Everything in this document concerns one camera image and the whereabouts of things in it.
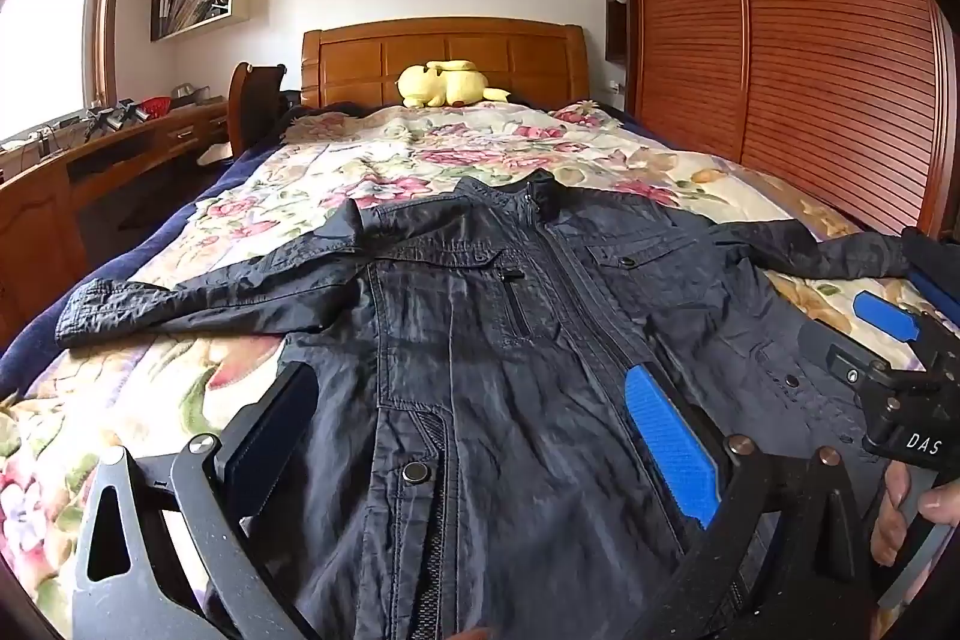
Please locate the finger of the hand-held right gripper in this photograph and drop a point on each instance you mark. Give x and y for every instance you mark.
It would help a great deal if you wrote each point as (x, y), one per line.
(885, 313)
(855, 373)

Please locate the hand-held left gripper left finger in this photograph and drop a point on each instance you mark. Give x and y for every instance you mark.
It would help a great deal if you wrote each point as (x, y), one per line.
(274, 434)

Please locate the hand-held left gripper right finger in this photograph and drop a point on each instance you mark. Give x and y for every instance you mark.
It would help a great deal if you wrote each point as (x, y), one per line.
(667, 437)

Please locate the dark navy jacket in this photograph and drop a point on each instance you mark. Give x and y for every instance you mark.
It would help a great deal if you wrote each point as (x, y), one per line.
(487, 385)

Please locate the person's right hand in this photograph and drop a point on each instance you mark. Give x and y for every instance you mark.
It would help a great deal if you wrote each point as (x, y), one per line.
(889, 520)

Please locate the navy blue bed sheet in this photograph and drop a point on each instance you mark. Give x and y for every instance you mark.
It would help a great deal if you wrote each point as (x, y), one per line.
(127, 235)

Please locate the wooden slatted wardrobe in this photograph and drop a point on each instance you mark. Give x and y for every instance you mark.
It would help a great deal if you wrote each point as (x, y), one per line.
(810, 47)

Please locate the floral blanket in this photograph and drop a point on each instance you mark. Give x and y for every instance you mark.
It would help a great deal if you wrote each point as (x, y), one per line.
(420, 152)

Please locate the wooden desk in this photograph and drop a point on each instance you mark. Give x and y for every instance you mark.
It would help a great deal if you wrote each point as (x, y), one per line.
(45, 197)

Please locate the wooden chair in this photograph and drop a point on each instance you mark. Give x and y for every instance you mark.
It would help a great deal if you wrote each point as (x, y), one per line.
(251, 100)

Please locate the red basket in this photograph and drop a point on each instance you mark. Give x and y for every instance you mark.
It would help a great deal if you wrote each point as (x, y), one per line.
(156, 107)

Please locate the metal pot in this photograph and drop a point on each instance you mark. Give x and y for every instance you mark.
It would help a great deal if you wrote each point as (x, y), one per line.
(184, 91)

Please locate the black gadgets on desk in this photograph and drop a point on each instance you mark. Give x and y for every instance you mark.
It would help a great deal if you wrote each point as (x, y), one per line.
(112, 116)

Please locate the wooden bed headboard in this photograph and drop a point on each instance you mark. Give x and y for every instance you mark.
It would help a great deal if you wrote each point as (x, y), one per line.
(360, 58)

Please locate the yellow plush toy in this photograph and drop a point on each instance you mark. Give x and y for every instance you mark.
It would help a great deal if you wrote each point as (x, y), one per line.
(442, 83)

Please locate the row of books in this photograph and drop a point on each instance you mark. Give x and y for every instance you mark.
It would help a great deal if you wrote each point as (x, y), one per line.
(187, 6)

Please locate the window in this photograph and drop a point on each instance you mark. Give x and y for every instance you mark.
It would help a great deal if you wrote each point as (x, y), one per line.
(45, 24)

